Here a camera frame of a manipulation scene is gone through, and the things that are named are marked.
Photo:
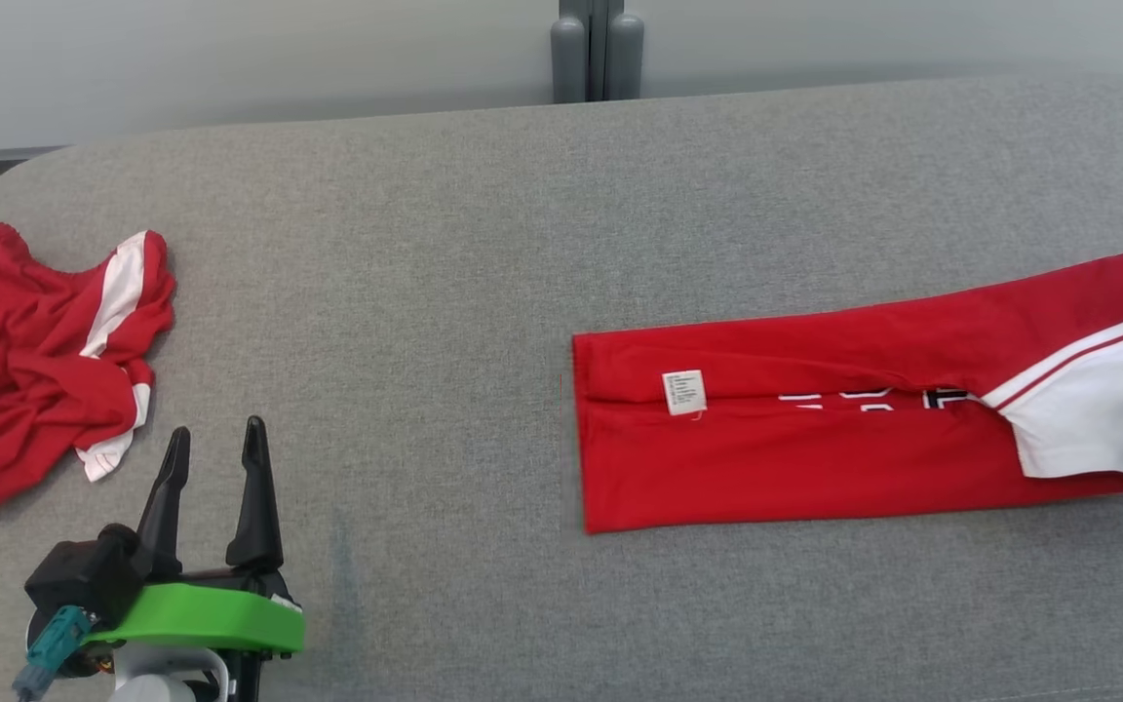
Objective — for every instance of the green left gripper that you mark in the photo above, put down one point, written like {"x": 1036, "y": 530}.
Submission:
{"x": 201, "y": 619}

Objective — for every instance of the red shorts with white stripe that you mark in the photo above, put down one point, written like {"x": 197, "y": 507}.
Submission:
{"x": 16, "y": 370}

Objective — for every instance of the red jersey with number print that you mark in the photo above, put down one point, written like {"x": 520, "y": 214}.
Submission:
{"x": 766, "y": 458}

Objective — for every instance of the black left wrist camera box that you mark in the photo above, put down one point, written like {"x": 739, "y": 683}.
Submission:
{"x": 79, "y": 580}

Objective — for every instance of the teal left camera connector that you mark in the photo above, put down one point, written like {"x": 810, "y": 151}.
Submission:
{"x": 55, "y": 643}

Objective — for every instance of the grey partition post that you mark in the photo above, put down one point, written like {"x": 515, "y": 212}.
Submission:
{"x": 571, "y": 58}
{"x": 625, "y": 58}

